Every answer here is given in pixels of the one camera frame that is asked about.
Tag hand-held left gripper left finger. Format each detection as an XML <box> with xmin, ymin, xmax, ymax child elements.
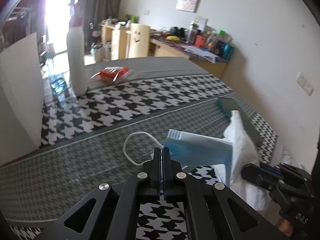
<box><xmin>32</xmin><ymin>147</ymin><xmax>163</xmax><ymax>240</ymax></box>

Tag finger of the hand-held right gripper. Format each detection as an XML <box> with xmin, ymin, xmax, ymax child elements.
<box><xmin>259</xmin><ymin>162</ymin><xmax>282</xmax><ymax>178</ymax></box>
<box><xmin>241</xmin><ymin>163</ymin><xmax>274</xmax><ymax>190</ymax></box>

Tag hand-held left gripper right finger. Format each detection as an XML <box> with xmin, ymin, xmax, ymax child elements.
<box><xmin>162</xmin><ymin>147</ymin><xmax>288</xmax><ymax>240</ymax></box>

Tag white cloth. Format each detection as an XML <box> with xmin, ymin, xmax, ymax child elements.
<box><xmin>214</xmin><ymin>110</ymin><xmax>268</xmax><ymax>210</ymax></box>

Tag blue face mask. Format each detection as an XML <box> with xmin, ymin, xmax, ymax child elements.
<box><xmin>124</xmin><ymin>129</ymin><xmax>234</xmax><ymax>167</ymax></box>

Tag white foam box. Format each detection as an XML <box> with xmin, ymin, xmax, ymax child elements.
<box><xmin>0</xmin><ymin>32</ymin><xmax>45</xmax><ymax>165</ymax></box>

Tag person's right hand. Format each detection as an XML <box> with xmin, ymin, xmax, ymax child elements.
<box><xmin>277</xmin><ymin>216</ymin><xmax>295</xmax><ymax>235</ymax></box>

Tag houndstooth table mat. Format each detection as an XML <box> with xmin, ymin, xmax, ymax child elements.
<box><xmin>0</xmin><ymin>57</ymin><xmax>278</xmax><ymax>240</ymax></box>

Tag red snack packet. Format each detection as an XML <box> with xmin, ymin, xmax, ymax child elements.
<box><xmin>90</xmin><ymin>67</ymin><xmax>133</xmax><ymax>83</ymax></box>

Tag wooden desk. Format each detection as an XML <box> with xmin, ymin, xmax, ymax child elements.
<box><xmin>150</xmin><ymin>34</ymin><xmax>229</xmax><ymax>79</ymax></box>

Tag white paper sheets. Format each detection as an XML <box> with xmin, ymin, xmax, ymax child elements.
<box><xmin>184</xmin><ymin>45</ymin><xmax>218</xmax><ymax>63</ymax></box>

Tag blue clear spray bottle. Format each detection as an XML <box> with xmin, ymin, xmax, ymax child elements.
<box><xmin>47</xmin><ymin>59</ymin><xmax>67</xmax><ymax>95</ymax></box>

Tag wooden smiley face chair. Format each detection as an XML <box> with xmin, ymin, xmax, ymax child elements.
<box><xmin>126</xmin><ymin>23</ymin><xmax>150</xmax><ymax>59</ymax></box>

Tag white trash bin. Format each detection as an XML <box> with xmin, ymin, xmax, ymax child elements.
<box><xmin>92</xmin><ymin>44</ymin><xmax>108</xmax><ymax>62</ymax></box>

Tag wooden drawer cabinet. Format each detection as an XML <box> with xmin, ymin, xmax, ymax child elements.
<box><xmin>101</xmin><ymin>22</ymin><xmax>130</xmax><ymax>60</ymax></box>

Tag cluster of toiletry bottles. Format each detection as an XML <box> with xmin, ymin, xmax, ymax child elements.
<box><xmin>190</xmin><ymin>21</ymin><xmax>235</xmax><ymax>60</ymax></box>

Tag white pump bottle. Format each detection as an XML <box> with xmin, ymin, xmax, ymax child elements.
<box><xmin>66</xmin><ymin>4</ymin><xmax>88</xmax><ymax>96</ymax></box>

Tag black desk device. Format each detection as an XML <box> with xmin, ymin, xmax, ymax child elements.
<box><xmin>170</xmin><ymin>27</ymin><xmax>188</xmax><ymax>40</ymax></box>

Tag brown curtain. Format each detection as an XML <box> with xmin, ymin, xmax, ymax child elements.
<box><xmin>75</xmin><ymin>0</ymin><xmax>124</xmax><ymax>45</ymax></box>

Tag glass balcony door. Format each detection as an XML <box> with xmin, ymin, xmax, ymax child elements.
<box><xmin>45</xmin><ymin>0</ymin><xmax>83</xmax><ymax>55</ymax></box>

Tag double wall switch plate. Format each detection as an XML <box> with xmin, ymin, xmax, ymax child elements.
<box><xmin>296</xmin><ymin>72</ymin><xmax>315</xmax><ymax>96</ymax></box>

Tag wall picture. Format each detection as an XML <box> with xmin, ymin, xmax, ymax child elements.
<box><xmin>176</xmin><ymin>0</ymin><xmax>200</xmax><ymax>12</ymax></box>

